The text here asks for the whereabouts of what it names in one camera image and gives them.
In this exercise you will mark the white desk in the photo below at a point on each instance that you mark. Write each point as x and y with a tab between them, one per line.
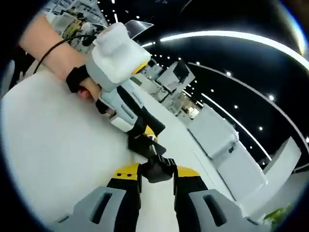
60	145

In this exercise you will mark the white square pillar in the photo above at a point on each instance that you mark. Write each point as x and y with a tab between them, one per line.
282	157

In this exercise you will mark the white plastic storage box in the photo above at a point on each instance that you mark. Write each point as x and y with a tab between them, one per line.
241	174
212	130

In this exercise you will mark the black clamp with screw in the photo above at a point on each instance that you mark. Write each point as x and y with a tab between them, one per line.
157	169

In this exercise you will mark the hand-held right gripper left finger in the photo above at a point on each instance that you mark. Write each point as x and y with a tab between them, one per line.
116	207

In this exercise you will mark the white display stand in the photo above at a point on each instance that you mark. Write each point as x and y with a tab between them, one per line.
173	77

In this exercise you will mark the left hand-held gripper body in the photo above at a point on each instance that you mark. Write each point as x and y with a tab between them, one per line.
118	53

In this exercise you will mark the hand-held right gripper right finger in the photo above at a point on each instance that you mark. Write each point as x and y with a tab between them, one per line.
193	207

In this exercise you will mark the long curved ceiling light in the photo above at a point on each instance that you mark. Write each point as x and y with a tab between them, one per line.
229	35

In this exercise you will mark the potted green plant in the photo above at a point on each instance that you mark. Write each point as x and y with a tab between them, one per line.
277	215

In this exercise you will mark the person's left hand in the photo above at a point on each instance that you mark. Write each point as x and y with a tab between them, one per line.
89	88

